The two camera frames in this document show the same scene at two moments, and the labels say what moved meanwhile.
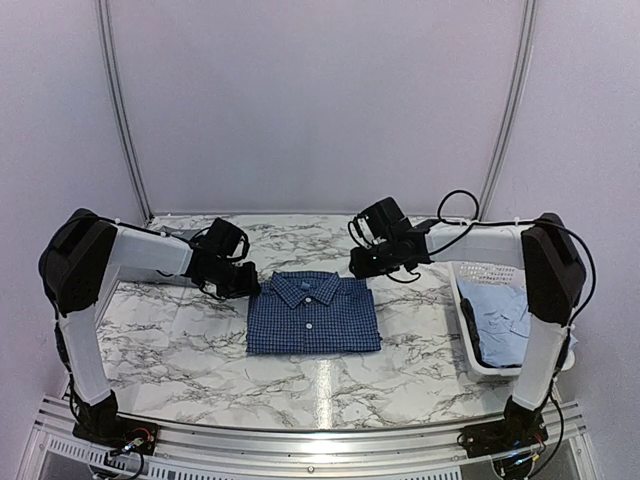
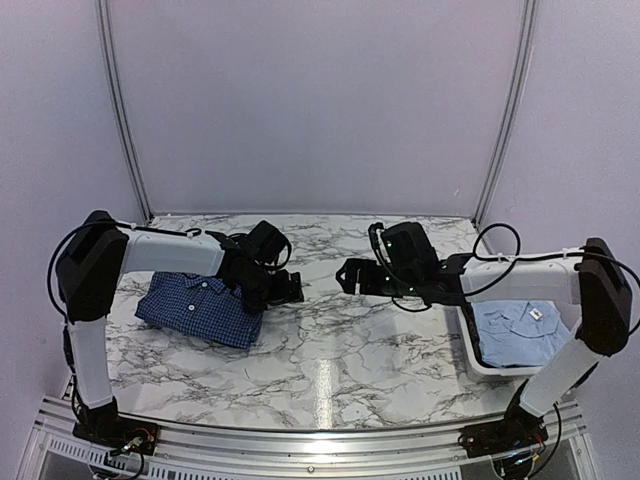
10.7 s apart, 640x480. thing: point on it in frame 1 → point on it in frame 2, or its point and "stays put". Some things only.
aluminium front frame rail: [62, 448] stays put
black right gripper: [360, 268] → [353, 265]
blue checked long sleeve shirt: [312, 311] → [203, 304]
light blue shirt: [502, 316] stays put
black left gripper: [249, 284] → [282, 293]
